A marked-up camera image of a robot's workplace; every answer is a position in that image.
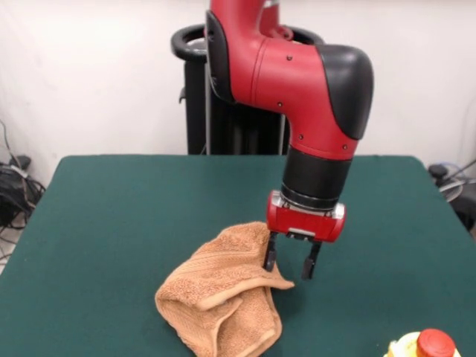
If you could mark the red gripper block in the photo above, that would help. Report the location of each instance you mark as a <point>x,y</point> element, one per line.
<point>305,223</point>

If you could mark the tan terry towel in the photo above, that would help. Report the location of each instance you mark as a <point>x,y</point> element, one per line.
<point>223,282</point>

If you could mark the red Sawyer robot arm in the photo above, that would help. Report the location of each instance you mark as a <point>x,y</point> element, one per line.
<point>290,82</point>

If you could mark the yellow emergency stop button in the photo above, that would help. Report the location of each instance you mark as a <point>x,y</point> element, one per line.
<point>435,344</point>

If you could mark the dark green tablecloth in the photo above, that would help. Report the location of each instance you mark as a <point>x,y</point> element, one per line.
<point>93,241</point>

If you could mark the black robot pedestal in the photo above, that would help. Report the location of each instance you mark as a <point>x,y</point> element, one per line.
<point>195,122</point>

